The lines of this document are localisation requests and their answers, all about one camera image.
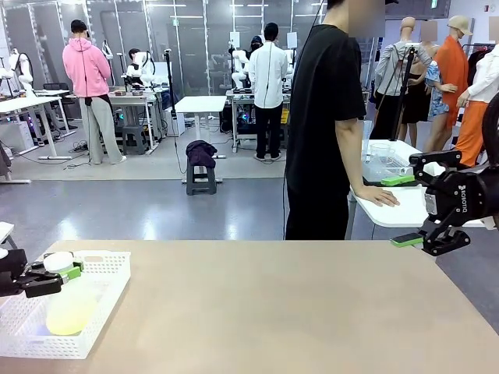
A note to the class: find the dark purple cloth bundle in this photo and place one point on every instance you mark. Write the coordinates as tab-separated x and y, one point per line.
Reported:
200	152

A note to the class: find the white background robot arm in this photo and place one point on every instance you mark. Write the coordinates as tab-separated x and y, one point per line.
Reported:
238	70
146	66
23	70

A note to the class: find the mannequin in white jacket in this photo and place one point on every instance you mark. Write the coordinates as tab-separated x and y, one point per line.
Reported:
481	85

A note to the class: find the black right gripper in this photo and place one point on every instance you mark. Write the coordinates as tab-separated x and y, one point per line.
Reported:
456	198

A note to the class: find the grey step stool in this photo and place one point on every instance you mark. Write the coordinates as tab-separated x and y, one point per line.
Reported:
134	138
200	181

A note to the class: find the black tripod stand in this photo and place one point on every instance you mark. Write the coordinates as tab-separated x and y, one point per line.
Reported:
401	97

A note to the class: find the white computer tower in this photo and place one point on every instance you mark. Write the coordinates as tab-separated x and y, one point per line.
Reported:
175	122

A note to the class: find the black office chair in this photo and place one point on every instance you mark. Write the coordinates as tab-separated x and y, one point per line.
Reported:
58	97

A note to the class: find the mannequin in grey hoodie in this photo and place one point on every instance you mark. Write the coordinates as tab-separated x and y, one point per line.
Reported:
390	70

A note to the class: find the mannequin in orange robe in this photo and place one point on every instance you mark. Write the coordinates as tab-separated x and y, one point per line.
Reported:
452	78

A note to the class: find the yellow plastic bin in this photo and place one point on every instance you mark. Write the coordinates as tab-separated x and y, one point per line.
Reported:
285	116

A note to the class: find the white side table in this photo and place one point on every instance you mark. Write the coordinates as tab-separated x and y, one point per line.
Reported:
405	206

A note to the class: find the white rectangular table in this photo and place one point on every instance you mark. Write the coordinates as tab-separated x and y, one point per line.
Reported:
200	103

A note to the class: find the white perforated plastic tray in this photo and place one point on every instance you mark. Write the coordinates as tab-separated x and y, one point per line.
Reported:
23	343
390	173

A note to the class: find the clothes rack with garments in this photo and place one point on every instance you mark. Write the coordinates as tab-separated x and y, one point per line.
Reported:
477	58

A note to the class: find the person in white shirt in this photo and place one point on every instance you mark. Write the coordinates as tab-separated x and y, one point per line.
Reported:
267	74

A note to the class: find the translucent conical flask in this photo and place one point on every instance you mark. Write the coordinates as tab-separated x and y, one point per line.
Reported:
70	311

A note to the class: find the person in black t-shirt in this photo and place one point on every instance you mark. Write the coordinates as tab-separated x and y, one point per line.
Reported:
319	117

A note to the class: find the metal workbench with robot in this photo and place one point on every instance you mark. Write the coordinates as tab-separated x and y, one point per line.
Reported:
241	97
132	101

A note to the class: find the person's right hand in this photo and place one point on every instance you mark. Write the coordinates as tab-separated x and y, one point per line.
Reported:
376	196

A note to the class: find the person's right forearm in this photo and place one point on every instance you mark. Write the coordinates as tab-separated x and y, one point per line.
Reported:
351	156

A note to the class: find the white long desk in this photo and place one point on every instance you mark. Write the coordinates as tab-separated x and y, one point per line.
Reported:
27	103

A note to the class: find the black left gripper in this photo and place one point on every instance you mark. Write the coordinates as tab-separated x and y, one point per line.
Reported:
11	272

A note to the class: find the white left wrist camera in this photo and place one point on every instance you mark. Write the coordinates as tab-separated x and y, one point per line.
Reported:
6	231

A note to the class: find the white paper sign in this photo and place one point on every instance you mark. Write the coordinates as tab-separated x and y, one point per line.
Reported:
292	39
234	39

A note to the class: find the person in black cap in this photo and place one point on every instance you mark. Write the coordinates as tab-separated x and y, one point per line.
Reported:
257	43

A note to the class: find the black camera pole stand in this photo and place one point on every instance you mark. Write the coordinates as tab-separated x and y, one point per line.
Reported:
170	89

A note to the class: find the mannequin in blue floral dress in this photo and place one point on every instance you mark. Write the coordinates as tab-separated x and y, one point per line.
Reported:
434	85

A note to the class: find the person in pink hoodie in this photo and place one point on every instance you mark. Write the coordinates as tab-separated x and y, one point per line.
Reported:
83	62

